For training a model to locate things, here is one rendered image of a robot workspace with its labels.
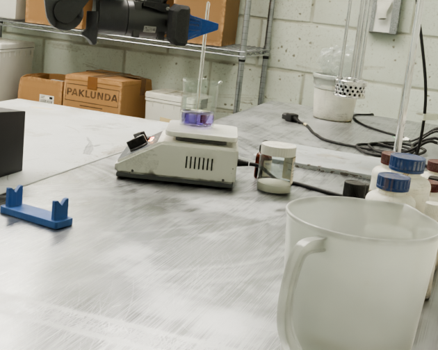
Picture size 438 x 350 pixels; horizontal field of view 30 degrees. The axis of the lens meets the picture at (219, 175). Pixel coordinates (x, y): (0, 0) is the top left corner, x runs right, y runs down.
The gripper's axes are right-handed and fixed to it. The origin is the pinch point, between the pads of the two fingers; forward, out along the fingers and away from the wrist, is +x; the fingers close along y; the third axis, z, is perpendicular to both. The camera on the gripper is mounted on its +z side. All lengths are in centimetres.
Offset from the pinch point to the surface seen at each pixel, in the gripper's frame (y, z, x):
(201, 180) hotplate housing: -6.5, -25.0, 1.5
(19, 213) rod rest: -26.3, -25.3, -29.3
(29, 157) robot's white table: 10.5, -26.0, -25.0
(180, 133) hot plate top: -5.1, -17.5, -2.6
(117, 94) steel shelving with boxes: 219, -42, 30
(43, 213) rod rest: -27.1, -25.0, -26.3
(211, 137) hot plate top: -6.7, -17.5, 2.3
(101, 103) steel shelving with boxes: 223, -48, 24
